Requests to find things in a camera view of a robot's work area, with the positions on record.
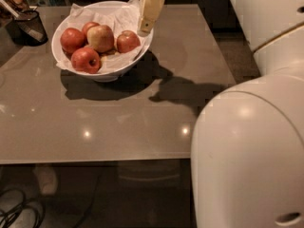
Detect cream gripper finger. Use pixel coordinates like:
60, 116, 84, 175
138, 0, 164, 35

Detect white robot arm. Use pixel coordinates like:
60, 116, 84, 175
191, 0, 304, 228

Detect red apple back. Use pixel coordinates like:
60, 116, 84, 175
82, 21, 100, 37

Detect yellowish red apple centre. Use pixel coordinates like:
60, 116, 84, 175
86, 25, 114, 53

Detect white bowl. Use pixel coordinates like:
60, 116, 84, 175
50, 0, 155, 83

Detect red apple front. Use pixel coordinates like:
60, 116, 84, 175
70, 47, 102, 74

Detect white crumpled paper liner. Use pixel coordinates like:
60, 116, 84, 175
55, 0, 152, 75

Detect black mesh pen cup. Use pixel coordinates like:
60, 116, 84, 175
13, 9, 48, 47

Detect black cables under table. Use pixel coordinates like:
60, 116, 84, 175
0, 187, 46, 228

